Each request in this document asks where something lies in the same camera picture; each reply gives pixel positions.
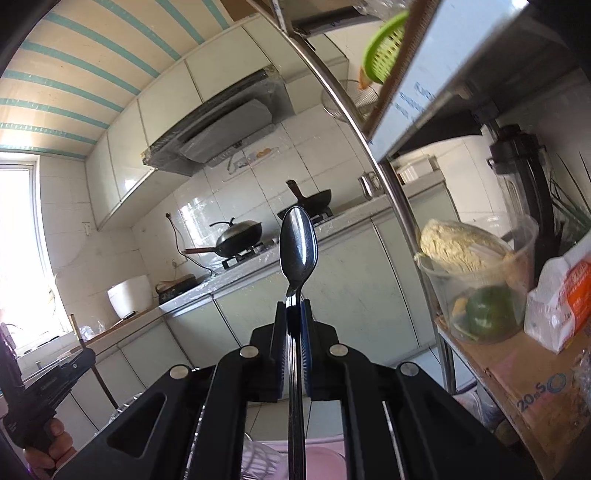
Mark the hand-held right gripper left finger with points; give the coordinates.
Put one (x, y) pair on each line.
(278, 355)

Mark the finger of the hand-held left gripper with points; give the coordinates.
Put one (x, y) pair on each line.
(7, 344)
(69, 367)

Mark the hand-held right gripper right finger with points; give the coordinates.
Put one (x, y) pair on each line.
(308, 355)

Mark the brown chopstick with yellow band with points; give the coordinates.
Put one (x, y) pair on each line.
(94, 369)

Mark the metal spoon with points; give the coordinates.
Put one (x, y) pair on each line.
(298, 249)

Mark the pink cup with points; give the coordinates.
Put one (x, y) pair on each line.
(323, 461)

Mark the person's left hand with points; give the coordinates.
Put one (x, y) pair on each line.
(53, 434)

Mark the pale green base cabinets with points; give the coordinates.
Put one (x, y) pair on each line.
(360, 286)

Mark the window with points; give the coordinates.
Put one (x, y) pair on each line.
(21, 258)

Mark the white rice cooker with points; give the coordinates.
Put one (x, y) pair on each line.
(131, 295)

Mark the gas stove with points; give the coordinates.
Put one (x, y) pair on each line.
(251, 256)

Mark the black induction cooker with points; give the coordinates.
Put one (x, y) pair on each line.
(180, 288)

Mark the black wok with lid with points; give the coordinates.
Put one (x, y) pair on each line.
(240, 235)

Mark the metal kettle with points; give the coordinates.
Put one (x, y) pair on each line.
(370, 184)

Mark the bag of dried noodles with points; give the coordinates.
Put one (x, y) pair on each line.
(455, 247)

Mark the metal shelf rack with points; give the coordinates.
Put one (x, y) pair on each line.
(397, 194)

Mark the green pepper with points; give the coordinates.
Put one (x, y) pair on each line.
(489, 311)

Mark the brown cardboard sheet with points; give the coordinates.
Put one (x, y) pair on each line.
(521, 378)

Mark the white plastic box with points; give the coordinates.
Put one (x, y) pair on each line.
(418, 168)

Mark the clear plastic container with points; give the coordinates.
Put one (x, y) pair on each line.
(521, 277)

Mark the black range hood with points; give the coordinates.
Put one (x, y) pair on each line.
(221, 124)

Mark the white bag with orange label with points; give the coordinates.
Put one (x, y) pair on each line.
(554, 304)

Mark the black blender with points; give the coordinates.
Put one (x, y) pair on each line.
(521, 157)

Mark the green onions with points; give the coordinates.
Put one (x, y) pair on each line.
(570, 203)

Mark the printed cardboard box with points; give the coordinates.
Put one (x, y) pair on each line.
(429, 74)

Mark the green plastic basket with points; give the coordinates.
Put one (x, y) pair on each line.
(385, 50)

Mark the wall-mounted metal rack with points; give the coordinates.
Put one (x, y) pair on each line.
(251, 159)

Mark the white wall cabinets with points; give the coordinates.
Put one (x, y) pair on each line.
(138, 129)

